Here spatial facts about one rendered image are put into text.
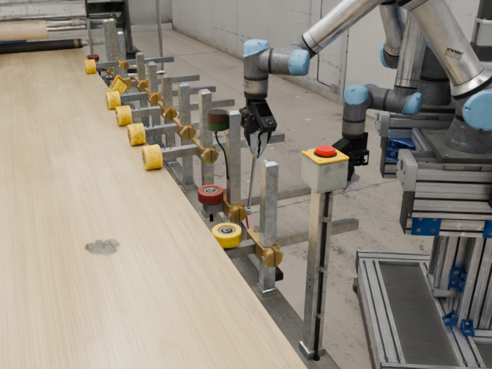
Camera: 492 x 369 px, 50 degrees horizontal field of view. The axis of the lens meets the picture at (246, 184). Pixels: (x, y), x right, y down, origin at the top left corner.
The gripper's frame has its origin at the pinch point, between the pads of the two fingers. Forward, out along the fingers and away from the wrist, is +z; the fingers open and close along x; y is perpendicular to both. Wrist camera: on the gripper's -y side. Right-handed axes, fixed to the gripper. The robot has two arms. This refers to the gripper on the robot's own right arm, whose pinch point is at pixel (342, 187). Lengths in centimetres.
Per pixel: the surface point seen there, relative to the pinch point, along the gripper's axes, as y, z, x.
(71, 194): -89, -8, 15
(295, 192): -19.4, -2.1, -1.5
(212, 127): -49, -31, -6
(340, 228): -17.5, -1.3, -26.5
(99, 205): -82, -8, 4
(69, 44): -64, -11, 254
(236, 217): -43.5, -1.7, -8.5
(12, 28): -98, -25, 251
